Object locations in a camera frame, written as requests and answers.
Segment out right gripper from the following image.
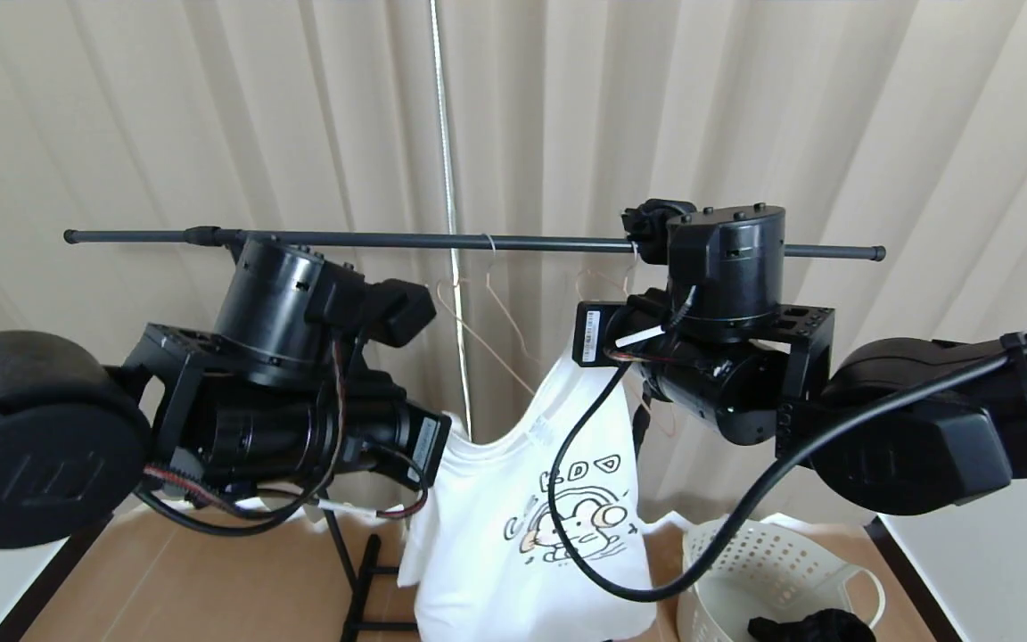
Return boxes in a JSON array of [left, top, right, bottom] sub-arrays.
[[634, 342, 787, 457]]

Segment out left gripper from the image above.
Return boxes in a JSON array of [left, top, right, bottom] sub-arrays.
[[207, 368, 454, 500]]

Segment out white printed t-shirt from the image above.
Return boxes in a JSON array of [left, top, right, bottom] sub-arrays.
[[398, 348, 694, 642]]

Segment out black shorts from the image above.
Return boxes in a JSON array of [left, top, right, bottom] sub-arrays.
[[748, 607, 876, 642]]

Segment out white laundry basket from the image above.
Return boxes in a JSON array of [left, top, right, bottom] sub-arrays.
[[678, 514, 887, 642]]

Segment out black clothes rack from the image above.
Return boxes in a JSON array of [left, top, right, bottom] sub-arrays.
[[63, 226, 887, 642]]

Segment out beige curtain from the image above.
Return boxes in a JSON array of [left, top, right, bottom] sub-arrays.
[[0, 0, 1027, 536]]

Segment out black cable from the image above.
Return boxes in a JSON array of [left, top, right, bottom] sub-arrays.
[[547, 319, 1027, 605], [133, 332, 372, 538]]

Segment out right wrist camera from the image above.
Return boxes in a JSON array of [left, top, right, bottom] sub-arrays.
[[572, 287, 670, 368]]

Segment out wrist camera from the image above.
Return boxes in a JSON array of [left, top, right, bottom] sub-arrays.
[[572, 287, 670, 368], [304, 278, 439, 350]]

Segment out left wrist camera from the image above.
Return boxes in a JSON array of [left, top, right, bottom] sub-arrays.
[[304, 278, 439, 350]]

